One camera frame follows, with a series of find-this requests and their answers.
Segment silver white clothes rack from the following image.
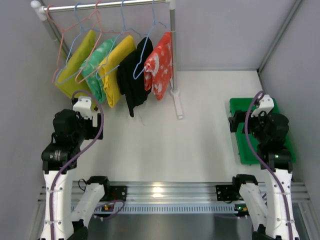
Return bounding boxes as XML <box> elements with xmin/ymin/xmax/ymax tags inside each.
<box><xmin>30</xmin><ymin>0</ymin><xmax>185</xmax><ymax>120</ymax></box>

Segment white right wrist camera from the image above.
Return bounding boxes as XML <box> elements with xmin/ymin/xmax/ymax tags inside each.
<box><xmin>250</xmin><ymin>94</ymin><xmax>275</xmax><ymax>118</ymax></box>

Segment green white patterned trousers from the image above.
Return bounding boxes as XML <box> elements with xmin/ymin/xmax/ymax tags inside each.
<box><xmin>79</xmin><ymin>37</ymin><xmax>117</xmax><ymax>103</ymax></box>

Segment grey slotted cable duct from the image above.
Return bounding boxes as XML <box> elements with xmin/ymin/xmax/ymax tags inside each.
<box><xmin>94</xmin><ymin>202</ymin><xmax>247</xmax><ymax>215</ymax></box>

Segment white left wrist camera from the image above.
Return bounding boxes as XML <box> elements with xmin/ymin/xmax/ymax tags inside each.
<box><xmin>72</xmin><ymin>96</ymin><xmax>93</xmax><ymax>120</ymax></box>

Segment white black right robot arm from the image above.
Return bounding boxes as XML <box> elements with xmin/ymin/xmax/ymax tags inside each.
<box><xmin>228</xmin><ymin>110</ymin><xmax>300</xmax><ymax>240</ymax></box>

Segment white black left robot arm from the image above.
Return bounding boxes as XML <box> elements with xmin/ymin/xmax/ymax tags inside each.
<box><xmin>40</xmin><ymin>109</ymin><xmax>110</xmax><ymax>240</ymax></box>

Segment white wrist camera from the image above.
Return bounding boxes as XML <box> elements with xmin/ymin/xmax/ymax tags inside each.
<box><xmin>250</xmin><ymin>94</ymin><xmax>275</xmax><ymax>118</ymax></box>
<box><xmin>72</xmin><ymin>96</ymin><xmax>93</xmax><ymax>120</ymax></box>

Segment blue wire hanger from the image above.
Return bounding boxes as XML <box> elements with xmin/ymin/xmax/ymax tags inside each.
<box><xmin>52</xmin><ymin>0</ymin><xmax>101</xmax><ymax>86</ymax></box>
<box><xmin>98</xmin><ymin>0</ymin><xmax>152</xmax><ymax>80</ymax></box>
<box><xmin>132</xmin><ymin>0</ymin><xmax>167</xmax><ymax>80</ymax></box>

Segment red white patterned trousers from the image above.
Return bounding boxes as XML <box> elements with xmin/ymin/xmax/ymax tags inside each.
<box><xmin>144</xmin><ymin>32</ymin><xmax>173</xmax><ymax>101</ymax></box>

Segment green plastic tray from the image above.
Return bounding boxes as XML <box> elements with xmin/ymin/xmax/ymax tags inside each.
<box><xmin>229</xmin><ymin>97</ymin><xmax>297</xmax><ymax>165</ymax></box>

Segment aluminium mounting rail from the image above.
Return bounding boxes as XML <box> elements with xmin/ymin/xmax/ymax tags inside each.
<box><xmin>37</xmin><ymin>181</ymin><xmax>311</xmax><ymax>204</ymax></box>

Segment black trousers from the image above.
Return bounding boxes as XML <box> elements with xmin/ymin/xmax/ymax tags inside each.
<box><xmin>116</xmin><ymin>38</ymin><xmax>154</xmax><ymax>118</ymax></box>

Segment olive yellow trousers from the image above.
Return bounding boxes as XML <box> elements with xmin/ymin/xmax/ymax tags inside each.
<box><xmin>55</xmin><ymin>30</ymin><xmax>96</xmax><ymax>99</ymax></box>

